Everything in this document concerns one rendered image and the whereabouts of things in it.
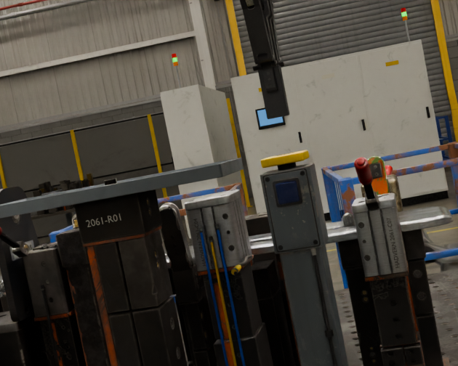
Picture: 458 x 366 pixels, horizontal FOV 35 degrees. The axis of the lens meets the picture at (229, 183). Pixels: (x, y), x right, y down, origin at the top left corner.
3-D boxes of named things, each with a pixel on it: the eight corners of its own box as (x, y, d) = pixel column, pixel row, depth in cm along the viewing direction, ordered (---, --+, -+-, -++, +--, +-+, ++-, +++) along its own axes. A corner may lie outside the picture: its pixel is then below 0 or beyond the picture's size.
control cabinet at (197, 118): (216, 221, 1173) (186, 71, 1160) (248, 216, 1165) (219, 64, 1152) (187, 246, 936) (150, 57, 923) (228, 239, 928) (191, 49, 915)
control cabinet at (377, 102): (260, 233, 925) (223, 42, 912) (261, 228, 979) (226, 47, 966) (450, 198, 906) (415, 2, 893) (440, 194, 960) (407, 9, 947)
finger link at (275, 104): (279, 64, 101) (278, 64, 100) (288, 115, 101) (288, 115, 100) (258, 69, 101) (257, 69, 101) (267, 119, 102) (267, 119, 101)
